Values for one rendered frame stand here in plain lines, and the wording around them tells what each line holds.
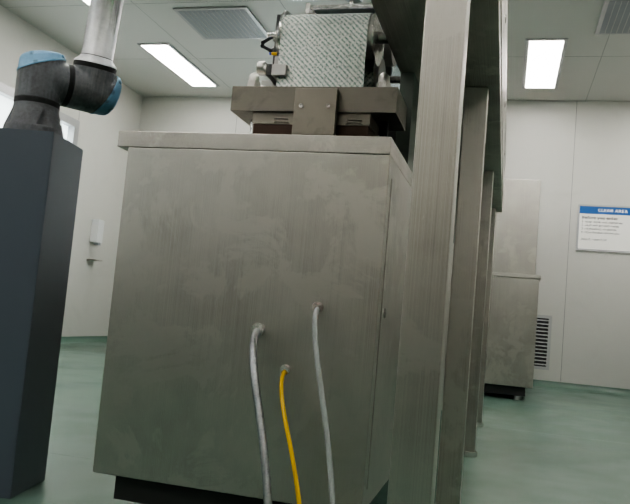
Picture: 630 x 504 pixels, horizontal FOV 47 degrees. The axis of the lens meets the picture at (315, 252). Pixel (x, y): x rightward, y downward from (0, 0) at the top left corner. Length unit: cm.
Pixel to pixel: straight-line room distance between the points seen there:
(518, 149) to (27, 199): 613
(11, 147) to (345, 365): 100
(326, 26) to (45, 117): 77
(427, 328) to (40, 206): 117
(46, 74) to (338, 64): 76
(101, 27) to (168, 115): 643
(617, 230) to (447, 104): 645
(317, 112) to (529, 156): 595
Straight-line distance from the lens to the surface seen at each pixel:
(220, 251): 165
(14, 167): 197
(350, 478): 159
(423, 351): 102
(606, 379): 742
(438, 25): 111
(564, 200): 747
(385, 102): 168
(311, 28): 201
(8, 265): 194
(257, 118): 176
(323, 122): 168
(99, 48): 212
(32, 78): 206
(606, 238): 745
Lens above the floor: 51
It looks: 5 degrees up
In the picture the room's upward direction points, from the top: 5 degrees clockwise
